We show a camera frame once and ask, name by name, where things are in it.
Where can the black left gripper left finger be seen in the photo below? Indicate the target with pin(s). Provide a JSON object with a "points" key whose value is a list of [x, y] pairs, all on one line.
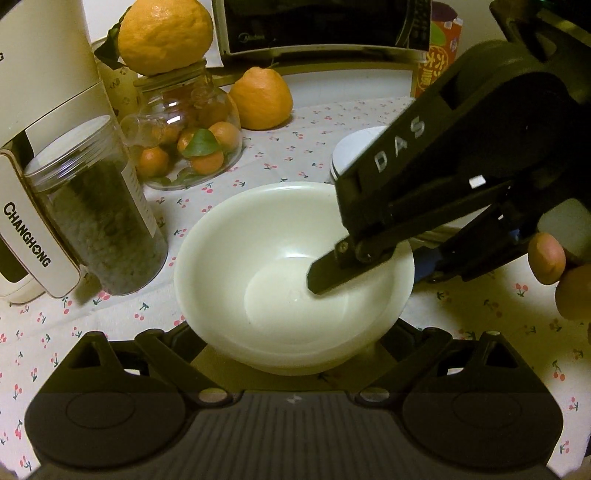
{"points": [[171, 353]]}

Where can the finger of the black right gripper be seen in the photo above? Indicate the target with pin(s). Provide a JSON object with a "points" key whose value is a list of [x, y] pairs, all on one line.
{"points": [[347, 260], [482, 246]]}

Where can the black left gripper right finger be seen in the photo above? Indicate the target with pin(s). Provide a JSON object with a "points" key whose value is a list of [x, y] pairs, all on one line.
{"points": [[415, 354]]}

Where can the cream plastic bowl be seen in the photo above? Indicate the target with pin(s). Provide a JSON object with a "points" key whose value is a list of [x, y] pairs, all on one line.
{"points": [[248, 258], [298, 348]]}

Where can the white ceramic bowl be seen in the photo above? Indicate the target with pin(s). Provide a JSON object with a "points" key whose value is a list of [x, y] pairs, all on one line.
{"points": [[350, 147]]}

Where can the person's right hand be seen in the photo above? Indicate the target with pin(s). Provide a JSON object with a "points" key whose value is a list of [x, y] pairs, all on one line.
{"points": [[548, 262]]}

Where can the red printed box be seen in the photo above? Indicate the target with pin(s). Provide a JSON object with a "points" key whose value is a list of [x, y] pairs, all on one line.
{"points": [[446, 29]]}

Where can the black microwave oven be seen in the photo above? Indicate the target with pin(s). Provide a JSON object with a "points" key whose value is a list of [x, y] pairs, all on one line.
{"points": [[269, 29]]}

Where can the orange citrus on table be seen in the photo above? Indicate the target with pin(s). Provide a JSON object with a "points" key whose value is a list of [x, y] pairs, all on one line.
{"points": [[263, 99]]}

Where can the clear jar of tea leaves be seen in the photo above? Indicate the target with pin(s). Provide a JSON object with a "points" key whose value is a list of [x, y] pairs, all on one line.
{"points": [[87, 185]]}

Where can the glass jar of small oranges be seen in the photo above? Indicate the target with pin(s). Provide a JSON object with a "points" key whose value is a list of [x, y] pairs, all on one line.
{"points": [[186, 131]]}

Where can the large pomelo on jar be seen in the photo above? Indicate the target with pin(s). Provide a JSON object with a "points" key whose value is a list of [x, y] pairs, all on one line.
{"points": [[157, 37]]}

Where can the white Changhong air fryer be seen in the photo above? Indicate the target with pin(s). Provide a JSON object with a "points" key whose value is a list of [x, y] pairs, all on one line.
{"points": [[49, 86]]}

